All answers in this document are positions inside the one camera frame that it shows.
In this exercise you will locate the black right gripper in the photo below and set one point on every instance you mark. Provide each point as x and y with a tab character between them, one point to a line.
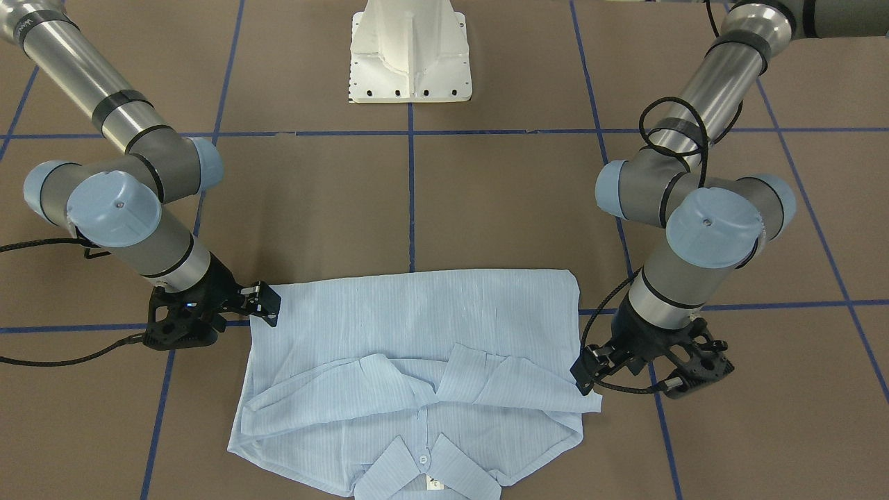
217	283

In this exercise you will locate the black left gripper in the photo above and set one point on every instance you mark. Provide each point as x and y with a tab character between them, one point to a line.
635	338

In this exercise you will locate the light blue button-up shirt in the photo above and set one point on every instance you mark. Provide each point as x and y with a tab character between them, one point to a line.
451	384

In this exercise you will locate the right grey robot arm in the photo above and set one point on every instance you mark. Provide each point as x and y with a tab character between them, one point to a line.
175	52

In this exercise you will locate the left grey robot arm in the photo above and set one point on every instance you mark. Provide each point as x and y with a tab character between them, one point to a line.
712	226

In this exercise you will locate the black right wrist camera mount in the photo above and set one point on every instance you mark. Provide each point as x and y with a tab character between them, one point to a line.
181	320

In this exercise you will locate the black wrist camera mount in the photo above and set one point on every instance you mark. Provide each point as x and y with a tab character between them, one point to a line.
699	360
181	320

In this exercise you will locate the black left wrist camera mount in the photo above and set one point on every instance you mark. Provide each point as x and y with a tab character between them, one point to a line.
699	360

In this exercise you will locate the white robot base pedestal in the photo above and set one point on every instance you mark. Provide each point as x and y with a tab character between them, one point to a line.
409	52

